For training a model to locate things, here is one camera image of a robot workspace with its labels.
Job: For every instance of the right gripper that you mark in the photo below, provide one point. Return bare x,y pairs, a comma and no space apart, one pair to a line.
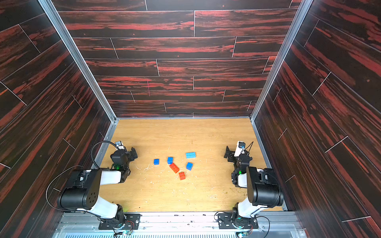
231,154

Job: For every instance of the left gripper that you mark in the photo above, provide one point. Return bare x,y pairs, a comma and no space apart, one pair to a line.
130,155

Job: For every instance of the light blue 2x4 brick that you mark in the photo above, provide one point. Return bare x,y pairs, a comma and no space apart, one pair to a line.
190,155

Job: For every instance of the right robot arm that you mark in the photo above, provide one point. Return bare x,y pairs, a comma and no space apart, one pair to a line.
263,191

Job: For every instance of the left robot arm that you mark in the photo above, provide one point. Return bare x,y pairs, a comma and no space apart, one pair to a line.
81,192

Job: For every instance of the red 2x4 brick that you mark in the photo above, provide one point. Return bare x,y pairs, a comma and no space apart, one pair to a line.
174,168

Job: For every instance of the red 2x2 brick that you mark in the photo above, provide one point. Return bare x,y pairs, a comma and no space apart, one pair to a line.
182,176

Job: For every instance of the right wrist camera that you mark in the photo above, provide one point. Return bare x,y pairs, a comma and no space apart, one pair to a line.
240,148

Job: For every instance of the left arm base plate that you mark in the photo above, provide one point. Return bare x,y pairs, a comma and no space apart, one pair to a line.
130,221

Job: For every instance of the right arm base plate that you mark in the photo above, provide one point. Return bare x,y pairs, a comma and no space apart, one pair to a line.
229,220

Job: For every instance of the aluminium front rail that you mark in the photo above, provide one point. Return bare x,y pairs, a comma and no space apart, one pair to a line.
182,225

